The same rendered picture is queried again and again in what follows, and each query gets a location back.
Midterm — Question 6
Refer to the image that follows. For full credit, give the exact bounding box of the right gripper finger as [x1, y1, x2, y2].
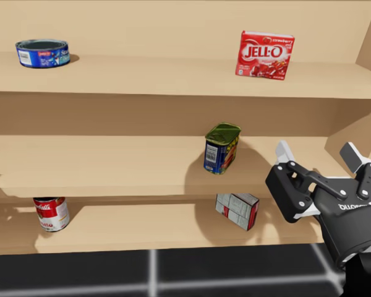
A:
[264, 140, 349, 224]
[339, 141, 371, 199]

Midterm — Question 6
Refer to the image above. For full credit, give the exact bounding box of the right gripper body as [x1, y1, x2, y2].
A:
[310, 176, 371, 269]

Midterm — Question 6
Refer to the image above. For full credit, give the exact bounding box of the red and white carton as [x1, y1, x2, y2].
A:
[215, 193, 260, 231]

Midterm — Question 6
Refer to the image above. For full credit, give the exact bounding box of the green and blue rectangular can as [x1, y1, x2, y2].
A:
[203, 121, 242, 176]

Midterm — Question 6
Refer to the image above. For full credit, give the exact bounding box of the pale wooden shelf unit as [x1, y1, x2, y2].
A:
[0, 0, 371, 256]

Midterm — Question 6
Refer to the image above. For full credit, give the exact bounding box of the red and white can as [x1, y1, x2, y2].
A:
[33, 196, 70, 233]

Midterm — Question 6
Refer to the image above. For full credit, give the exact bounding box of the blue flat can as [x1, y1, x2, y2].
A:
[15, 38, 71, 67]

